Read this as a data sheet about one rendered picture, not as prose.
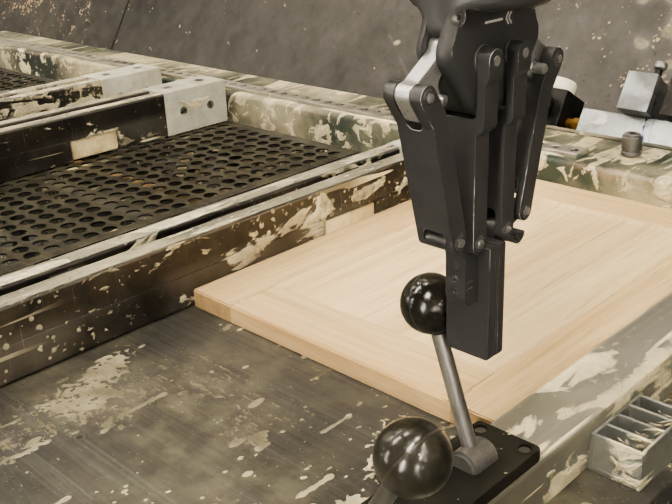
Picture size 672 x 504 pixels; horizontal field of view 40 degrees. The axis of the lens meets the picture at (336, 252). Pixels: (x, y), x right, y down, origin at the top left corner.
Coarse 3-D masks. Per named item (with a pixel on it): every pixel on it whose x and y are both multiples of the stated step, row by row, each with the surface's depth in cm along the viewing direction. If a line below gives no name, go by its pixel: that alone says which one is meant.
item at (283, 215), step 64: (256, 192) 100; (320, 192) 100; (384, 192) 108; (64, 256) 86; (128, 256) 85; (192, 256) 90; (256, 256) 96; (0, 320) 76; (64, 320) 81; (128, 320) 86; (0, 384) 78
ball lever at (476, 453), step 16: (432, 272) 56; (416, 288) 55; (432, 288) 55; (400, 304) 56; (416, 304) 55; (432, 304) 54; (416, 320) 55; (432, 320) 55; (432, 336) 56; (448, 352) 56; (448, 368) 56; (448, 384) 57; (464, 400) 57; (464, 416) 57; (464, 432) 57; (464, 448) 57; (480, 448) 57; (464, 464) 57; (480, 464) 57
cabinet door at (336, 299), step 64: (576, 192) 112; (320, 256) 97; (384, 256) 97; (512, 256) 95; (576, 256) 95; (640, 256) 94; (256, 320) 84; (320, 320) 83; (384, 320) 83; (512, 320) 82; (576, 320) 81; (384, 384) 74; (512, 384) 72
